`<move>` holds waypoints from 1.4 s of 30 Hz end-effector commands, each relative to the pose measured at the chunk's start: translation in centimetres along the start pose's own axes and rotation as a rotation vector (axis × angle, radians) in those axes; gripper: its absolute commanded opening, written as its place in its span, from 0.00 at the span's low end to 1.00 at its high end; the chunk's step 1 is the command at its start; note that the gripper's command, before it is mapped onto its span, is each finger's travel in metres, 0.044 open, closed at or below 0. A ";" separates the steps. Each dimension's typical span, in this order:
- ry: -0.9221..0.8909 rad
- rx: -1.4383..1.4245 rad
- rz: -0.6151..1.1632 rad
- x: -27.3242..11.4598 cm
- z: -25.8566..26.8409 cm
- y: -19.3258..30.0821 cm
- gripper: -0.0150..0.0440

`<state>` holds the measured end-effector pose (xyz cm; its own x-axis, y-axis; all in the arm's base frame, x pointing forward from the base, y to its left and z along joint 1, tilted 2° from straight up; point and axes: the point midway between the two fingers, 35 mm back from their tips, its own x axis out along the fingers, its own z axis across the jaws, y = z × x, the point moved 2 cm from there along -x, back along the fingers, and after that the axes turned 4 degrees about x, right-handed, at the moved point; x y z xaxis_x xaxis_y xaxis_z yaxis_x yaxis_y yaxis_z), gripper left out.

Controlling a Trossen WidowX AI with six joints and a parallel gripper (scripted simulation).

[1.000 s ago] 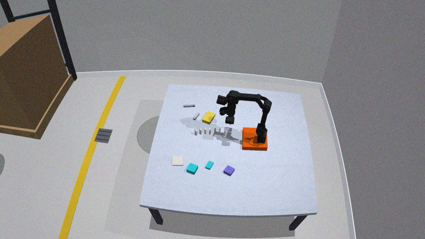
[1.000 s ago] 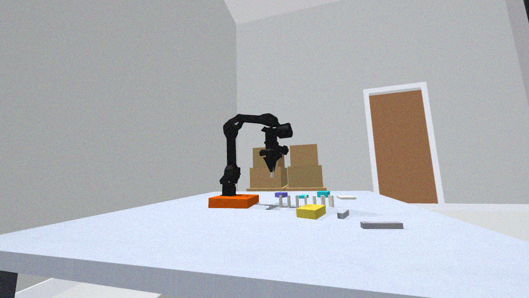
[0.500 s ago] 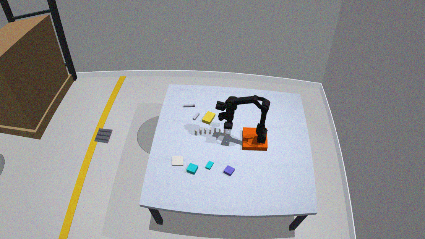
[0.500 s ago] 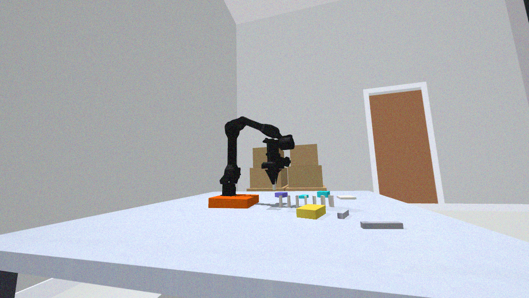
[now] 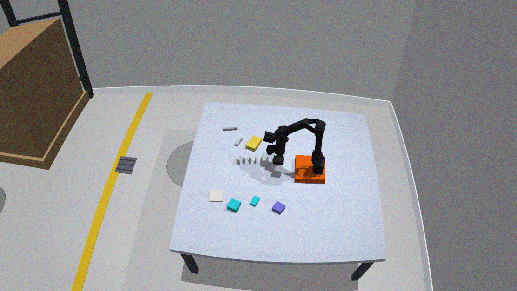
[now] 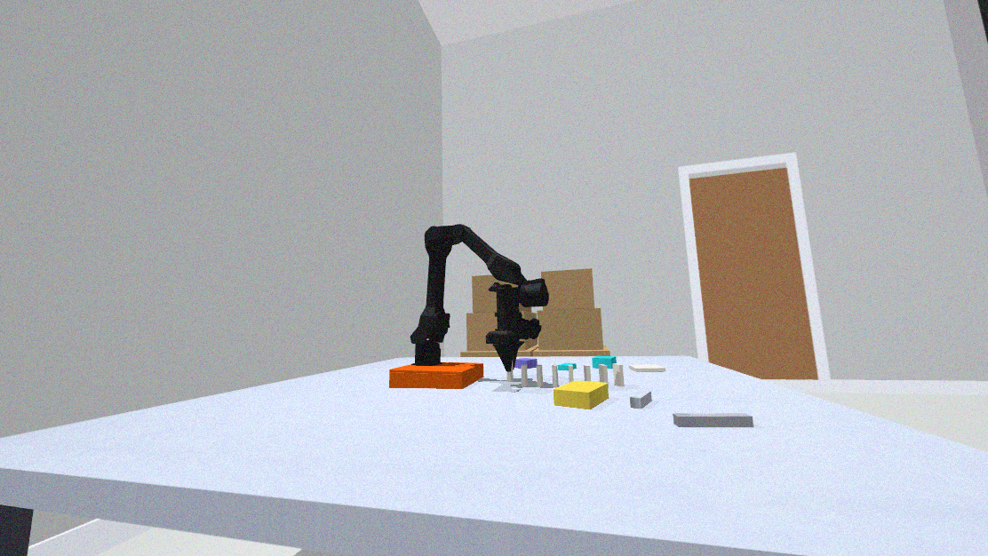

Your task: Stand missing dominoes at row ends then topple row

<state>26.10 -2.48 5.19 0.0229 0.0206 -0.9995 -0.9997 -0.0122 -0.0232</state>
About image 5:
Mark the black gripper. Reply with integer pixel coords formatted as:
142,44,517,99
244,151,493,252
273,144,286,165

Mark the yellow block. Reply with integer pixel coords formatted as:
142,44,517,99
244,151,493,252
246,135,262,152

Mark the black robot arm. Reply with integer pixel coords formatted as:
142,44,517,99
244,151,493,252
263,118,326,175

